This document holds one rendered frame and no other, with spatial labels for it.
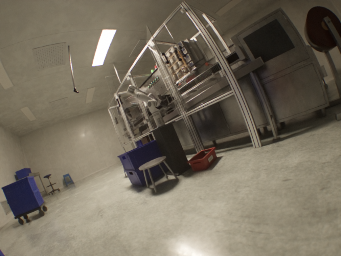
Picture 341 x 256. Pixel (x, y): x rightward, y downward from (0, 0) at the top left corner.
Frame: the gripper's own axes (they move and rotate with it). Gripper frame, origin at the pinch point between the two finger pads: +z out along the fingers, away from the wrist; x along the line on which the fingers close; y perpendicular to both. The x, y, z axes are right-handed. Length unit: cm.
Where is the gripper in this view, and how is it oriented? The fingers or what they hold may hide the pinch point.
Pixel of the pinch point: (169, 109)
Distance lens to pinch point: 210.7
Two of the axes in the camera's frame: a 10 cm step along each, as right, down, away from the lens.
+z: 8.1, 4.3, 4.0
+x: -5.4, 2.8, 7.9
